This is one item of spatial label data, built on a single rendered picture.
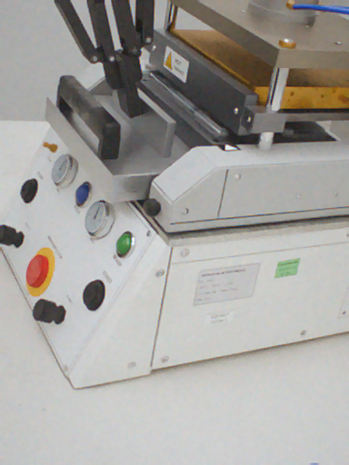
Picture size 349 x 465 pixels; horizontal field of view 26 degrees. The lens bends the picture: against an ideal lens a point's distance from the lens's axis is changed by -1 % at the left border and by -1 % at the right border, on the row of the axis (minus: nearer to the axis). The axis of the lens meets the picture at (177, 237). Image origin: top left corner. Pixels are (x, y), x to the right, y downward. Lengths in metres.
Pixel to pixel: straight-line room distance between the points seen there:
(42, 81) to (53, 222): 1.44
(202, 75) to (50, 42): 1.48
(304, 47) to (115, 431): 0.42
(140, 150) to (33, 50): 1.51
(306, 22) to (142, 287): 0.35
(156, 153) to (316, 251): 0.21
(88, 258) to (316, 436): 0.31
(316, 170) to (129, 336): 0.26
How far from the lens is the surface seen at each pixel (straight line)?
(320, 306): 0.91
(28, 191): 0.98
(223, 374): 0.87
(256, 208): 0.78
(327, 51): 0.79
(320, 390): 0.89
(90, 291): 0.80
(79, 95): 0.83
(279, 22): 0.86
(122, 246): 0.77
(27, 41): 2.29
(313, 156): 0.81
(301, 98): 0.83
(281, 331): 0.90
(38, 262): 0.91
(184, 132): 0.85
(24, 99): 2.35
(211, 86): 0.83
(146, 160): 0.79
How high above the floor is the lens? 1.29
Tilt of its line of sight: 29 degrees down
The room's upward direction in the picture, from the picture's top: 10 degrees clockwise
